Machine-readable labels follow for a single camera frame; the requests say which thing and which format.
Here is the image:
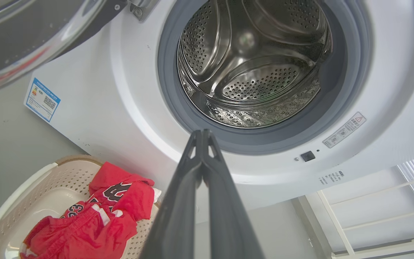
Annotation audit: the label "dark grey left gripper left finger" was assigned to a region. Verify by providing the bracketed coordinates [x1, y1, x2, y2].
[139, 129, 204, 259]

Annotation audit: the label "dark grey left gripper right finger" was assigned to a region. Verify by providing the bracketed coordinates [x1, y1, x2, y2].
[194, 129, 265, 259]

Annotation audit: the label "red basketball jersey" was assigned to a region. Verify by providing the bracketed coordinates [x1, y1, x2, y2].
[60, 162, 162, 231]

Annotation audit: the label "red basketball shorts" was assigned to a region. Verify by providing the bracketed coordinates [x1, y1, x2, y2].
[19, 205, 137, 259]

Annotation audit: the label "cream perforated laundry basket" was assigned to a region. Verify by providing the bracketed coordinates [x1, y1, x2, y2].
[0, 155, 162, 259]

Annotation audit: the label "black round washer door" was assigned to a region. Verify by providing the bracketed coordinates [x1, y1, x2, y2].
[0, 0, 128, 97]

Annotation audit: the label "grey rubber door gasket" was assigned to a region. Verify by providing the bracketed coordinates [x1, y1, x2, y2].
[157, 0, 373, 155]

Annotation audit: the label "white metal rack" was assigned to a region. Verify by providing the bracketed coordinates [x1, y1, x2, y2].
[293, 173, 414, 259]

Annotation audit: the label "small printed text label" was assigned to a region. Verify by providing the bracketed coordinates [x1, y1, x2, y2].
[318, 171, 345, 185]

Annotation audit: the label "white front-load washing machine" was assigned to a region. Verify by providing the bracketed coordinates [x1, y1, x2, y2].
[24, 0, 414, 223]

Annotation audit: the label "grey warning label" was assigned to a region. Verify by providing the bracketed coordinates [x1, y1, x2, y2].
[323, 112, 367, 149]

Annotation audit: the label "blue energy label sticker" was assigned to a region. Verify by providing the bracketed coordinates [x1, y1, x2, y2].
[24, 78, 61, 123]

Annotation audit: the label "silver door hinge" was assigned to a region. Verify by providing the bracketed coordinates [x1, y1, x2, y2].
[128, 0, 159, 22]

